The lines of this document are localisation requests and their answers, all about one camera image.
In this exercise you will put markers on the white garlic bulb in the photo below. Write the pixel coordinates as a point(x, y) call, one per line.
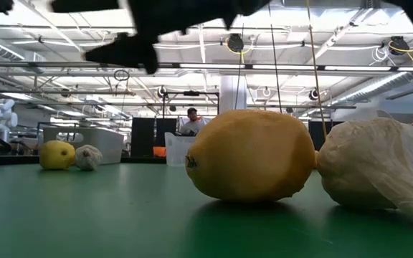
point(88, 157)
point(364, 168)

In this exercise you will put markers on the clear plastic basket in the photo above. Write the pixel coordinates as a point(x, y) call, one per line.
point(176, 150)

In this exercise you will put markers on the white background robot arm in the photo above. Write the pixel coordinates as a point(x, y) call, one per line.
point(3, 120)

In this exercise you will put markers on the long ceiling light bar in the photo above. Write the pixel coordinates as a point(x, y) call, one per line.
point(210, 66)

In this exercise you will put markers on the black table border frame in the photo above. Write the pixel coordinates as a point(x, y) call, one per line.
point(13, 160)

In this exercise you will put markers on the black gantry frame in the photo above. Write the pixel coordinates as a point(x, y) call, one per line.
point(191, 93)

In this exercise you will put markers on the small black ceiling reel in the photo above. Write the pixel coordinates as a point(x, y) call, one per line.
point(313, 94)
point(161, 92)

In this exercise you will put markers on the black partition panel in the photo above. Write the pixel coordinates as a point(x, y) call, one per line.
point(142, 138)
point(163, 125)
point(315, 130)

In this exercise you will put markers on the yellow lemon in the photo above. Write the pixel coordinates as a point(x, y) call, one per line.
point(249, 157)
point(56, 155)

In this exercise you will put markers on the orange bin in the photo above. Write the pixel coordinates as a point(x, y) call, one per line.
point(158, 151)

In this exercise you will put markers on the white pillar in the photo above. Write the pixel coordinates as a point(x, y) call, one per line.
point(233, 93)

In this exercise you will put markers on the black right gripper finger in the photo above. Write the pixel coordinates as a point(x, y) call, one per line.
point(84, 5)
point(127, 52)

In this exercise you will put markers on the grey plastic basket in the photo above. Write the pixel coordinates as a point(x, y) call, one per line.
point(106, 143)

